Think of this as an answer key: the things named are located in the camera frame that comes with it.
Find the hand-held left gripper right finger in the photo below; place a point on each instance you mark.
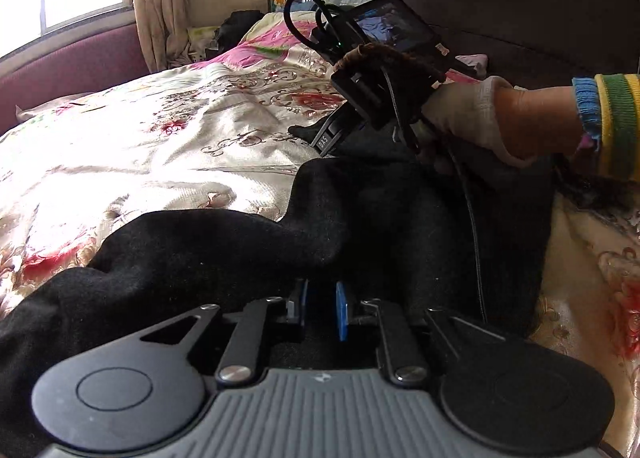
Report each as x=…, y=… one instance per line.
x=342, y=310

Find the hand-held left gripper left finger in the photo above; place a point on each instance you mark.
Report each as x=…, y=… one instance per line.
x=301, y=299

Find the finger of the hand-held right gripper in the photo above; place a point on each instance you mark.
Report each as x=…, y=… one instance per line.
x=330, y=138

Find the black pants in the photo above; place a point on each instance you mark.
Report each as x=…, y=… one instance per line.
x=375, y=218

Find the person's right hand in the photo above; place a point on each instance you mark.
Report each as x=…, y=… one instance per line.
x=465, y=111

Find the pink cloth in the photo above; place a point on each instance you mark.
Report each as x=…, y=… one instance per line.
x=472, y=62

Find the black clothes pile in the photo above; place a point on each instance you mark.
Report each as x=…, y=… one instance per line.
x=240, y=26

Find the pale green cloth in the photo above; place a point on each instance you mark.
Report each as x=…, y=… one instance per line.
x=200, y=41

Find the floral satin blanket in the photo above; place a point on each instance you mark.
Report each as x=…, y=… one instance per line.
x=150, y=138

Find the beige curtain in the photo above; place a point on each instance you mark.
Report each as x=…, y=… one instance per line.
x=157, y=3

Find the maroon padded bench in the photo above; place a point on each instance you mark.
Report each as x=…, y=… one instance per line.
x=75, y=63

